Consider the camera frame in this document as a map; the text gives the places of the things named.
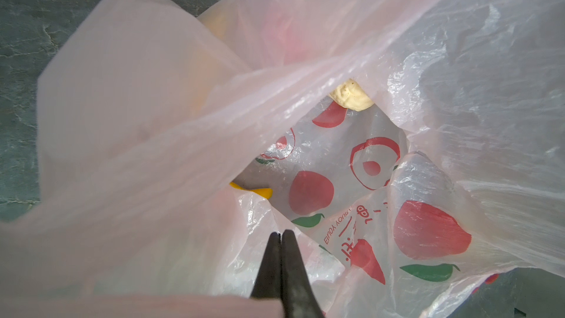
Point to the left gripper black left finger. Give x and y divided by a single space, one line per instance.
268 283

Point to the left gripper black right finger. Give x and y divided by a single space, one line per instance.
297 295

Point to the pink plastic bag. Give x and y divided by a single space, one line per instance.
147 114

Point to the cream fake fruit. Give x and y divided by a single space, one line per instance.
351 96

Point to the yellow fake banana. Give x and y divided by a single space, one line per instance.
263 192

